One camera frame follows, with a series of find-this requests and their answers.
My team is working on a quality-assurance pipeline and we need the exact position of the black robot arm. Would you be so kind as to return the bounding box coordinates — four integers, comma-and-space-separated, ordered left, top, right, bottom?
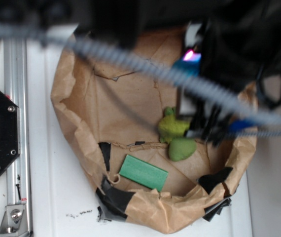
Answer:
0, 0, 281, 144

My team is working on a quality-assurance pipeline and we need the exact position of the brown paper bag bin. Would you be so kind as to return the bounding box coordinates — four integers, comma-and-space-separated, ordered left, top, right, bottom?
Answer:
50, 26, 258, 235

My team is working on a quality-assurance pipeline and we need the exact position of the green plush toy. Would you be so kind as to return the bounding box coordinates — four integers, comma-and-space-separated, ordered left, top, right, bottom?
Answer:
158, 107, 197, 162

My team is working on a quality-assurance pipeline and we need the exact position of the green rectangular sponge block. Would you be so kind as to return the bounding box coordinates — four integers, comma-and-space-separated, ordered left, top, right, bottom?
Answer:
119, 155, 169, 192

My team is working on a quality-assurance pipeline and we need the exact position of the white tray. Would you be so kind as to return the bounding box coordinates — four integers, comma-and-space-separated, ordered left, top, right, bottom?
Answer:
25, 23, 254, 237

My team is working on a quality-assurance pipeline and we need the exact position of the grey coiled cable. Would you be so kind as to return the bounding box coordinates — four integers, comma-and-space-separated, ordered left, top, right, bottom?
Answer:
0, 23, 281, 136

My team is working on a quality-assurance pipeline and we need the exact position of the aluminium extrusion rail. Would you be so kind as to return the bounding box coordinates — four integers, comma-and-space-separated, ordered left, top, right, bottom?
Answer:
3, 39, 33, 237

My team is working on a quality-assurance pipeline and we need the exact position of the metal corner bracket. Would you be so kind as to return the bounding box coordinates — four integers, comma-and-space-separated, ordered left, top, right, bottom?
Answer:
0, 204, 31, 237

